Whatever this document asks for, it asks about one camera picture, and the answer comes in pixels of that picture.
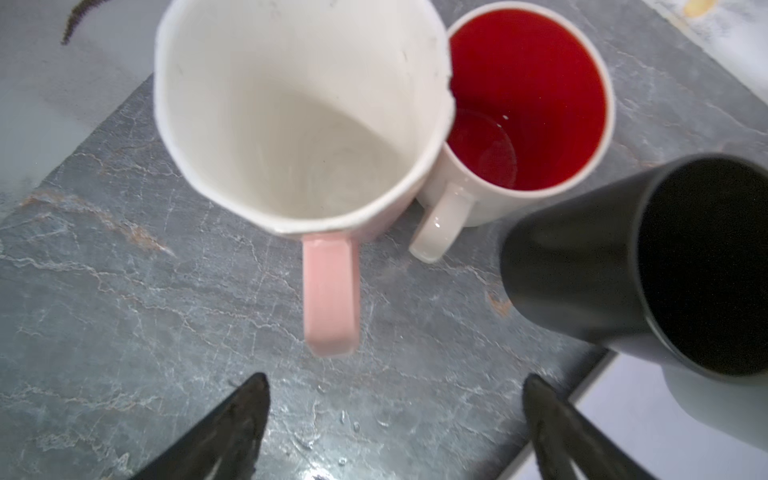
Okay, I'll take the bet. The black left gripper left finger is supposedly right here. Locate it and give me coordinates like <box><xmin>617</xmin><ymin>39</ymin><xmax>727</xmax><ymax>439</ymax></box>
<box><xmin>133</xmin><ymin>372</ymin><xmax>270</xmax><ymax>479</ymax></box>

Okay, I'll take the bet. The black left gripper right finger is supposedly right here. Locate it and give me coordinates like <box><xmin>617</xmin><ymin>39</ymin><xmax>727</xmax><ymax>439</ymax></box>
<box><xmin>522</xmin><ymin>374</ymin><xmax>653</xmax><ymax>480</ymax></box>

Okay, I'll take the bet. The black ceramic mug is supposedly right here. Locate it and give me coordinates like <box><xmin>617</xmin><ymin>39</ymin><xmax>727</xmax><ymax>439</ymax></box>
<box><xmin>500</xmin><ymin>154</ymin><xmax>767</xmax><ymax>382</ymax></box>

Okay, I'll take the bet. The cream mug red inside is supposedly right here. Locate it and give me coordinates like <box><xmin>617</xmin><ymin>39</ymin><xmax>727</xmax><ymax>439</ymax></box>
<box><xmin>409</xmin><ymin>1</ymin><xmax>616</xmax><ymax>263</ymax></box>

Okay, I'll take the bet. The pink ceramic mug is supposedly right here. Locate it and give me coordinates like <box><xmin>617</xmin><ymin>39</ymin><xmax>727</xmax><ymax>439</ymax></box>
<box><xmin>154</xmin><ymin>1</ymin><xmax>455</xmax><ymax>357</ymax></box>

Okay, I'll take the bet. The grey ceramic mug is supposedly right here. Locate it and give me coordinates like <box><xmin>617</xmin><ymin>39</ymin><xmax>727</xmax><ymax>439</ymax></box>
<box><xmin>661</xmin><ymin>366</ymin><xmax>767</xmax><ymax>451</ymax></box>

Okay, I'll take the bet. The lavender plastic tray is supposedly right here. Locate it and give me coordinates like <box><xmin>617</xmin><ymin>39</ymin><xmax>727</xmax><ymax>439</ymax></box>
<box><xmin>496</xmin><ymin>351</ymin><xmax>768</xmax><ymax>480</ymax></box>

